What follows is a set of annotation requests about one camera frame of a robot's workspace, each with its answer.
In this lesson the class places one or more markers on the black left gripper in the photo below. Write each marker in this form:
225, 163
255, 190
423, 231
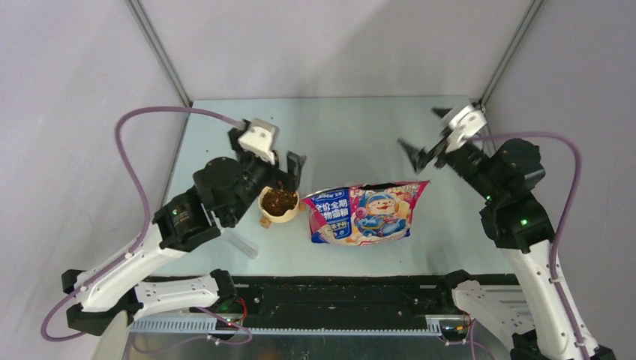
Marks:
278, 177

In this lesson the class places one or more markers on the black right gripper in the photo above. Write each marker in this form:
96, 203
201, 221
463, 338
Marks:
418, 156

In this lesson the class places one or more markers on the translucent plastic scoop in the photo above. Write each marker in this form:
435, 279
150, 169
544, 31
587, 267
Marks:
248, 248

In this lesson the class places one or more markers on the pink blue cat food bag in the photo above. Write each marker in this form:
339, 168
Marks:
363, 215

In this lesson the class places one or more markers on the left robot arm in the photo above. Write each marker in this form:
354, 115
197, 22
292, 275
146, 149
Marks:
222, 192

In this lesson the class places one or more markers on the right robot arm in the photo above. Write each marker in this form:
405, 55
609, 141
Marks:
521, 229

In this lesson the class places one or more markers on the brown pet food kibble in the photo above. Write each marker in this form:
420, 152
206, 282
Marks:
277, 202

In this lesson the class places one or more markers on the cream cat-shaped pet bowl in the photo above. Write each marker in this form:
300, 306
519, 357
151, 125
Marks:
289, 215

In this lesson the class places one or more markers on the wooden bowl stand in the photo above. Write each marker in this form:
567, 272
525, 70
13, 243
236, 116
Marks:
266, 222

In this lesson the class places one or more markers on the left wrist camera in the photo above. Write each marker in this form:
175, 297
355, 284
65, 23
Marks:
259, 139

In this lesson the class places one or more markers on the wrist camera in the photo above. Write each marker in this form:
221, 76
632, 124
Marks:
465, 122
259, 139

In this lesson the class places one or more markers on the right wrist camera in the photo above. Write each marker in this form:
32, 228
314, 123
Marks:
465, 122

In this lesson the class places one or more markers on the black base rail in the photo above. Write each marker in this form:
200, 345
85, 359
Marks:
345, 303

